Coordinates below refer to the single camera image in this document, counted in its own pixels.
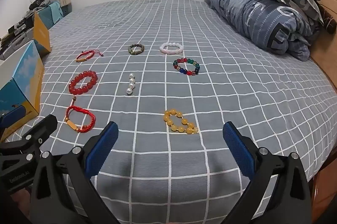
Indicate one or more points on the grey checked bed sheet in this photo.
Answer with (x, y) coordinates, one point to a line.
(163, 16)

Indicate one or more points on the teal cloth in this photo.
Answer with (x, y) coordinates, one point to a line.
(56, 12)

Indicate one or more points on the person's left hand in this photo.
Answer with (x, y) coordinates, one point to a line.
(27, 200)

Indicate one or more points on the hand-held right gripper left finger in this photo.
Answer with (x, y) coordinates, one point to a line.
(103, 149)

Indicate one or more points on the wooden bed frame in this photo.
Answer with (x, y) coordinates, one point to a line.
(329, 66)

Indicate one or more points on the blue and yellow cardboard box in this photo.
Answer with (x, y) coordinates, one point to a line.
(29, 76)

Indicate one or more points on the dark cloth pile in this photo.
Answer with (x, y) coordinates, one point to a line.
(39, 2)

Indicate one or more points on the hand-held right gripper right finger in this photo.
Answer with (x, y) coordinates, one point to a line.
(238, 149)

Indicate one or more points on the grey hard case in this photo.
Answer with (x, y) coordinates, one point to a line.
(18, 41)

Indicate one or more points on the folded blue patterned quilt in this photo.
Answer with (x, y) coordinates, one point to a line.
(250, 10)

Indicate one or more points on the white pearl strand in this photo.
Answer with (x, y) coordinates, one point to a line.
(130, 84)

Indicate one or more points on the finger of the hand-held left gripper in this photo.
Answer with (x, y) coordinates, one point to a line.
(43, 127)

